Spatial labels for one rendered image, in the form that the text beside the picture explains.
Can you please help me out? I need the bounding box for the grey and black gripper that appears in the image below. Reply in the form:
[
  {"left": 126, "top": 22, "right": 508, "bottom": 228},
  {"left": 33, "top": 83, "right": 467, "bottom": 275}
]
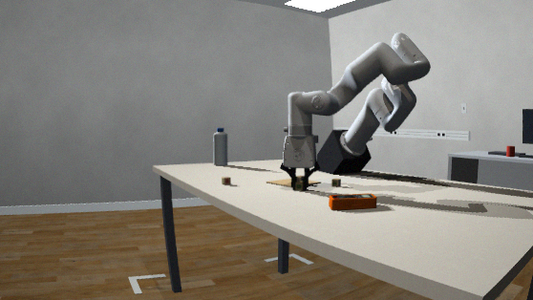
[{"left": 280, "top": 135, "right": 320, "bottom": 190}]

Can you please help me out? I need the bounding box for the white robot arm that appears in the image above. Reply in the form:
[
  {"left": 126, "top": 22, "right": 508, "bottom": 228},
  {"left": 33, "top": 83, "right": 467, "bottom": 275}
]
[{"left": 284, "top": 32, "right": 431, "bottom": 156}]

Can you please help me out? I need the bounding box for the grey bottle with blue cap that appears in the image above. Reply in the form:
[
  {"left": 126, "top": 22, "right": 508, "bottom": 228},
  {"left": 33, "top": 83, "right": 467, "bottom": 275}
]
[{"left": 214, "top": 128, "right": 227, "bottom": 165}]

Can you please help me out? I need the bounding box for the tan flat square mat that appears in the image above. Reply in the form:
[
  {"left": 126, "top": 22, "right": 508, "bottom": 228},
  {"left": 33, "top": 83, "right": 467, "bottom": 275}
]
[{"left": 267, "top": 179, "right": 321, "bottom": 187}]

